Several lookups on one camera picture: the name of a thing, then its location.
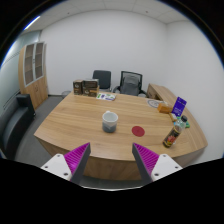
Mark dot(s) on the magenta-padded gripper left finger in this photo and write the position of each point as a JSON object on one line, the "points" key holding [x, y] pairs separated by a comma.
{"points": [[56, 165]]}

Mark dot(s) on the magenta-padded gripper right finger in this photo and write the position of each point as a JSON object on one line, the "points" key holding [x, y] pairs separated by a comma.
{"points": [[166, 165]]}

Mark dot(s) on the clear drink bottle black cap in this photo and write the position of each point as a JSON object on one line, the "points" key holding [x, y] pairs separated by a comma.
{"points": [[172, 136]]}

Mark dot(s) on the flat round red coaster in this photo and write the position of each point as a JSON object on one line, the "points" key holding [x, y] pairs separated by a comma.
{"points": [[138, 131]]}

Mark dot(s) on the yellow-brown snack pack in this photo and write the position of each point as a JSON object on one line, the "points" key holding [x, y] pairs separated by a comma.
{"points": [[172, 117]]}

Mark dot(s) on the black leather sofa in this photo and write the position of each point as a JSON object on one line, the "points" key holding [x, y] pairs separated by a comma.
{"points": [[15, 123]]}

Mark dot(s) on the purple standing pouch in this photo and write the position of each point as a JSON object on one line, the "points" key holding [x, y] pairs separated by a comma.
{"points": [[179, 106]]}

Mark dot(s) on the round printed paper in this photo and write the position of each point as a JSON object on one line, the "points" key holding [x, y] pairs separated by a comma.
{"points": [[154, 103]]}

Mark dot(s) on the white and grey mug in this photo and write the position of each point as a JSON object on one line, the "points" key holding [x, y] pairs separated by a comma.
{"points": [[109, 121]]}

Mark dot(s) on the wooden side cabinet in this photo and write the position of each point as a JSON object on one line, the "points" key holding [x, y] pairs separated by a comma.
{"points": [[160, 91]]}

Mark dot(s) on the wooden glass-door shelf cabinet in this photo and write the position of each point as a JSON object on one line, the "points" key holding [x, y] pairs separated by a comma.
{"points": [[33, 90]]}

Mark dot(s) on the tan cardboard box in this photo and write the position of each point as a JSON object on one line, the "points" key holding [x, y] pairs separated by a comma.
{"points": [[91, 92]]}

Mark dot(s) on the small dark brown box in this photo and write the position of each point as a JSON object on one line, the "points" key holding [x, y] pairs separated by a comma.
{"points": [[77, 87]]}

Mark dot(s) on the green and white leaflet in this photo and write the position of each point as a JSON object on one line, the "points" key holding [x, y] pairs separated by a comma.
{"points": [[106, 97]]}

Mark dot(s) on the wide dark brown box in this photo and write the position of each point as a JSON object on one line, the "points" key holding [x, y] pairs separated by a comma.
{"points": [[90, 83]]}

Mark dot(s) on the grey mesh office chair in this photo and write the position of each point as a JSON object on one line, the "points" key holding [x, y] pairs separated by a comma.
{"points": [[130, 83]]}

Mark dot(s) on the black office chair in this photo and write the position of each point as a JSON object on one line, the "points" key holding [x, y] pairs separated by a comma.
{"points": [[102, 78]]}

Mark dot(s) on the long ceiling light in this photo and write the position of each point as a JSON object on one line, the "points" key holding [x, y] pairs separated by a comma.
{"points": [[32, 22]]}

